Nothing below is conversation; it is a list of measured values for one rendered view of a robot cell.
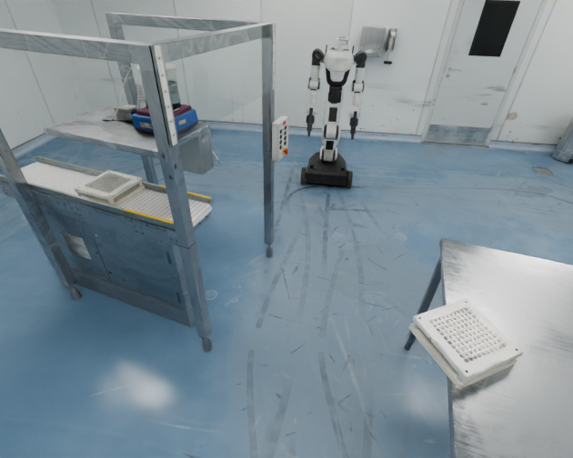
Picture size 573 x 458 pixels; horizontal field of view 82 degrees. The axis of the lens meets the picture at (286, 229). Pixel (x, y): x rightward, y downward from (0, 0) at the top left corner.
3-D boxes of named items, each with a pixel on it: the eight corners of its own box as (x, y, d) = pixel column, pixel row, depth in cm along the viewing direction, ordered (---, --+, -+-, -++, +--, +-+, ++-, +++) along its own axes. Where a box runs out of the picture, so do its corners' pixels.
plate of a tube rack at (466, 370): (521, 355, 107) (525, 352, 106) (464, 381, 99) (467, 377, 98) (464, 301, 125) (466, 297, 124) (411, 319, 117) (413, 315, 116)
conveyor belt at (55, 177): (212, 212, 183) (211, 204, 180) (185, 238, 164) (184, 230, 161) (37, 168, 220) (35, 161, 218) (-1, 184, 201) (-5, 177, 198)
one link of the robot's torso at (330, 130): (322, 137, 367) (326, 93, 354) (338, 138, 366) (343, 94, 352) (322, 137, 353) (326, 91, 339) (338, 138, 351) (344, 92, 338)
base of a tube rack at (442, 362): (515, 363, 110) (517, 360, 108) (458, 390, 102) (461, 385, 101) (459, 310, 128) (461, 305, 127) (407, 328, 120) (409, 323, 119)
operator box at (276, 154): (287, 153, 237) (288, 116, 221) (278, 162, 224) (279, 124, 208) (280, 151, 238) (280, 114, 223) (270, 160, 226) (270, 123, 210)
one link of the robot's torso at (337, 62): (320, 80, 357) (323, 43, 336) (351, 82, 354) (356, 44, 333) (318, 86, 333) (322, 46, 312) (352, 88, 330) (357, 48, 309)
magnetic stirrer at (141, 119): (200, 124, 155) (198, 104, 150) (172, 138, 139) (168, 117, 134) (165, 117, 161) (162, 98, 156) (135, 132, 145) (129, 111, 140)
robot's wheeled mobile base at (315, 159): (306, 161, 431) (308, 136, 411) (346, 164, 426) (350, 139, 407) (303, 184, 380) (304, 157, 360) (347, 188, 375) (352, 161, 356)
